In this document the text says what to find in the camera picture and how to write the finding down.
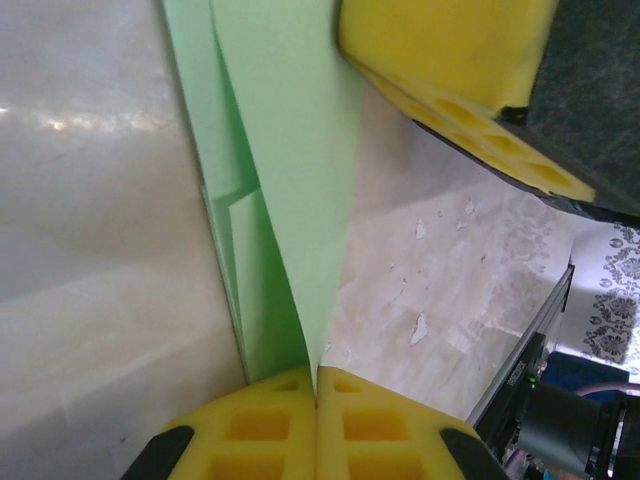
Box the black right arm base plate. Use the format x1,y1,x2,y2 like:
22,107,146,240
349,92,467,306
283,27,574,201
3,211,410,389
499,333,548,402

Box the dark blue mug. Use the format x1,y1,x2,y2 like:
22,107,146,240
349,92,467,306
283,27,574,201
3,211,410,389
547,351,632,397

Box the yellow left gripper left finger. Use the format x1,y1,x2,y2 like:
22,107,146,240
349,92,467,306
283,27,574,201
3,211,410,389
127,364,319,480

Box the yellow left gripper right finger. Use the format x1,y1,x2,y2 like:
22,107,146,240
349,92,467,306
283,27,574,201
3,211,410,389
317,367,507,480

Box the aluminium extrusion frame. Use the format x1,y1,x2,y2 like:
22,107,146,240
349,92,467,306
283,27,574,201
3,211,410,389
467,263,577,432

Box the light green paper sheet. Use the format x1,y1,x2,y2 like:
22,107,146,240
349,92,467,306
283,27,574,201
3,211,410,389
159,0,365,397

